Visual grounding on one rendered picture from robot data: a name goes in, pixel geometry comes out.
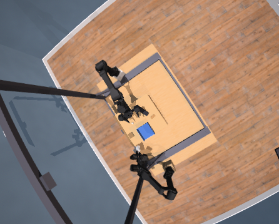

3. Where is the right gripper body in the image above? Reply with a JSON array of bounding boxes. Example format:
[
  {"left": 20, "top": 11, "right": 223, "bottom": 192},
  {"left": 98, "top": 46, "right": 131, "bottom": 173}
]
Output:
[{"left": 130, "top": 154, "right": 149, "bottom": 165}]

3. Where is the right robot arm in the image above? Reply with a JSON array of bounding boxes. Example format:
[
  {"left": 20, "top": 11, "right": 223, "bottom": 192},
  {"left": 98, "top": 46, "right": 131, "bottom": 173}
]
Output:
[{"left": 130, "top": 154, "right": 178, "bottom": 200}]

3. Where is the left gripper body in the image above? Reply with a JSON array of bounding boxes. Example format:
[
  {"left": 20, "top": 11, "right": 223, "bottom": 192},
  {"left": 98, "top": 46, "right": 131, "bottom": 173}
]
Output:
[{"left": 118, "top": 104, "right": 140, "bottom": 121}]

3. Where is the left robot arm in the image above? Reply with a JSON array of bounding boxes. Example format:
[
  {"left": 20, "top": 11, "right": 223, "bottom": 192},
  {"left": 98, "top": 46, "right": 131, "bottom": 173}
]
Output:
[{"left": 95, "top": 60, "right": 133, "bottom": 119}]

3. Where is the blue open tray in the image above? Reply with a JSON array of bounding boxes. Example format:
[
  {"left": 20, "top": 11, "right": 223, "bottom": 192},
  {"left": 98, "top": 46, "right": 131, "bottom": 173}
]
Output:
[{"left": 137, "top": 122, "right": 155, "bottom": 140}]

